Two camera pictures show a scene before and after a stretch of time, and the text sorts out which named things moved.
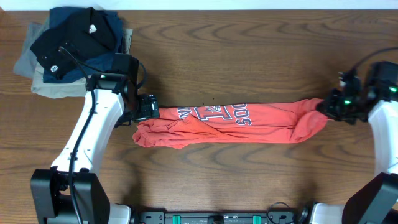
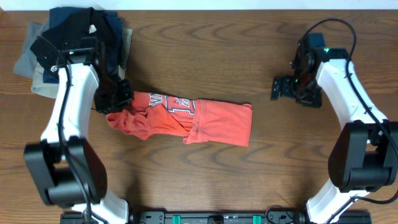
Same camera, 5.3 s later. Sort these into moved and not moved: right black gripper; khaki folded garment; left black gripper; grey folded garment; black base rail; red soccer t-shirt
Moved: right black gripper; left black gripper; red soccer t-shirt
Not moved: black base rail; khaki folded garment; grey folded garment
